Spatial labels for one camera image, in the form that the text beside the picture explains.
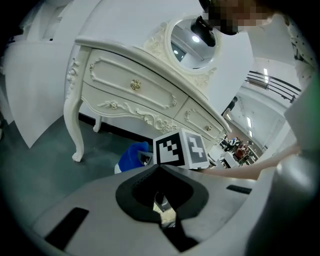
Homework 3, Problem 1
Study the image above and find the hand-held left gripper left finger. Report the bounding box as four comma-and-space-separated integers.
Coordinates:
31, 164, 181, 256

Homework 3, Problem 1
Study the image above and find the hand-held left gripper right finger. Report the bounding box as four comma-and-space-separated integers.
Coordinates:
159, 164, 261, 244

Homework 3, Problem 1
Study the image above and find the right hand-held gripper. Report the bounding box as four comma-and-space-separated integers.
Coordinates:
136, 128, 210, 171

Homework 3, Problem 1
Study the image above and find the blue cloth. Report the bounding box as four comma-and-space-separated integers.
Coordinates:
114, 141, 151, 175

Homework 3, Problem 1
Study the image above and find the person's right forearm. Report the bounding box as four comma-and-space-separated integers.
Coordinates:
199, 144, 301, 181

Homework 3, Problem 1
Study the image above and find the white carved dressing table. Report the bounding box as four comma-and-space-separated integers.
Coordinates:
63, 34, 233, 163

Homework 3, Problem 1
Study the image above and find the black railing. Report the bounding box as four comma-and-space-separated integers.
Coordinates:
246, 70, 304, 104

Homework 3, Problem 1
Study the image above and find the person's head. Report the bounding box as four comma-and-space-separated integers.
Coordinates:
199, 0, 274, 36

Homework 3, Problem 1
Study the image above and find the person's polka dot shirt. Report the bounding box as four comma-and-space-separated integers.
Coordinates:
249, 13, 319, 84

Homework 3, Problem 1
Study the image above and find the oval mirror white frame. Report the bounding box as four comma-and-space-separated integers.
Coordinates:
142, 14, 222, 94

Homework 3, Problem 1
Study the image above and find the black head camera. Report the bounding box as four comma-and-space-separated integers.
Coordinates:
189, 14, 216, 48

